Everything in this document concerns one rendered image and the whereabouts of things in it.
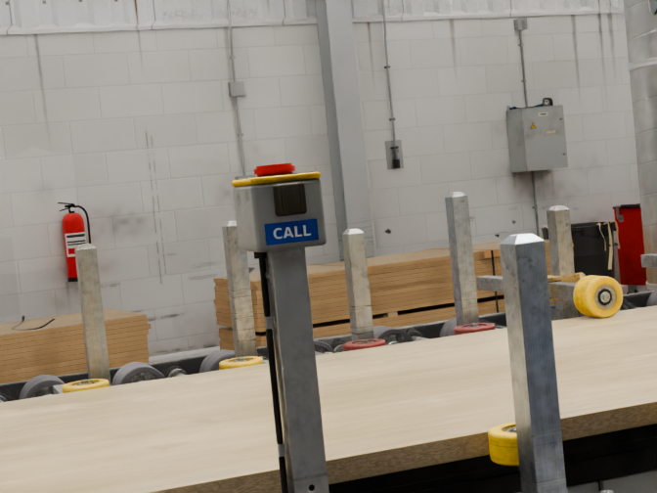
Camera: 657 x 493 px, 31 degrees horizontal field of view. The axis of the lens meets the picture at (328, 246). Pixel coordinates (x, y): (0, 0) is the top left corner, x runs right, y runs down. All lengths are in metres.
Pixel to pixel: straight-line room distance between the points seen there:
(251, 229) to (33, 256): 7.18
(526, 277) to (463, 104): 8.35
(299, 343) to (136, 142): 7.35
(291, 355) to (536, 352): 0.26
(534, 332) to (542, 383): 0.05
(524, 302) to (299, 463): 0.29
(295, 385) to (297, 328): 0.06
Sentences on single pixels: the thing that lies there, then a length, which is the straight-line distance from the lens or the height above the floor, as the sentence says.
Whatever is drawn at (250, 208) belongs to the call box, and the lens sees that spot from 1.12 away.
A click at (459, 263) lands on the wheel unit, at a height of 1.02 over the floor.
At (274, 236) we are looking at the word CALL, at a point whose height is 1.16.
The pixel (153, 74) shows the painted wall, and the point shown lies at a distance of 8.56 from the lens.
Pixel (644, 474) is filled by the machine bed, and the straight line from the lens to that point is 1.61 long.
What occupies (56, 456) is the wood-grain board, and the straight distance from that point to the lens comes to 1.56.
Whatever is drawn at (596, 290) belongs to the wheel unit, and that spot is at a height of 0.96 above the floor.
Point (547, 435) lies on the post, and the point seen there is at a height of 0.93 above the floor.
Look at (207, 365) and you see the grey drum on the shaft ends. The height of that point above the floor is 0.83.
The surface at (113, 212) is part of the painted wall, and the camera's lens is 8.40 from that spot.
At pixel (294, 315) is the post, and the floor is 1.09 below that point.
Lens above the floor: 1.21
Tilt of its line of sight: 3 degrees down
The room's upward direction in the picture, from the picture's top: 6 degrees counter-clockwise
